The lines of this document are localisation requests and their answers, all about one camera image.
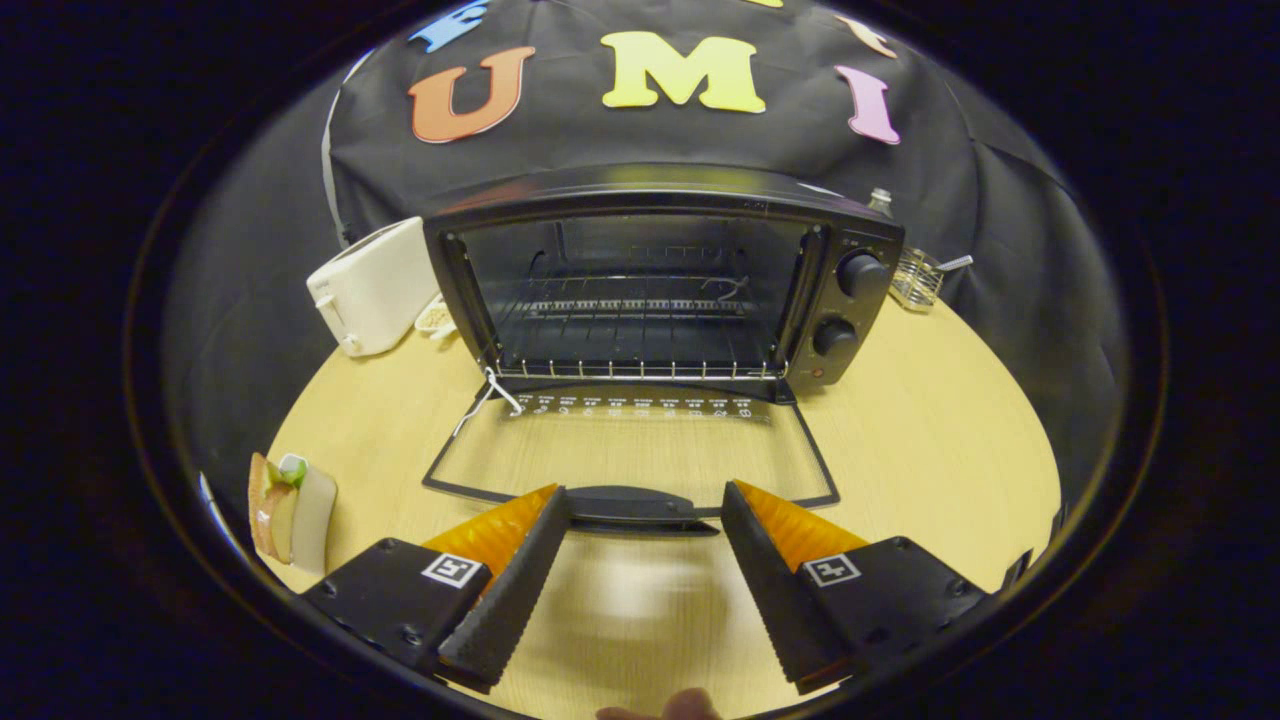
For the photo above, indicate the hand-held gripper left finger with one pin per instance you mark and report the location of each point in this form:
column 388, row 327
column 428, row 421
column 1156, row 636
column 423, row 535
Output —
column 505, row 605

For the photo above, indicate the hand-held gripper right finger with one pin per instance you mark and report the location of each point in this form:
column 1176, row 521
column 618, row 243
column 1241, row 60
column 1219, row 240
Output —
column 775, row 600

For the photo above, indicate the black toaster oven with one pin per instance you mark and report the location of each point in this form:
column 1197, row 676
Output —
column 850, row 330

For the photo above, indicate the white pop-up toaster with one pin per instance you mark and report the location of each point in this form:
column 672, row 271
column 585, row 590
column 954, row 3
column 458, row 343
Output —
column 380, row 290

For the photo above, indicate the small white dish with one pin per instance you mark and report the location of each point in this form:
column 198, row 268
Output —
column 435, row 318

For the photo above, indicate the clear bottle green label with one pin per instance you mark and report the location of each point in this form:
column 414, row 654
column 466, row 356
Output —
column 879, row 202

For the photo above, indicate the black backdrop cloth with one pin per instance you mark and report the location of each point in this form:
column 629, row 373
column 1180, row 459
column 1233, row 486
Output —
column 640, row 140

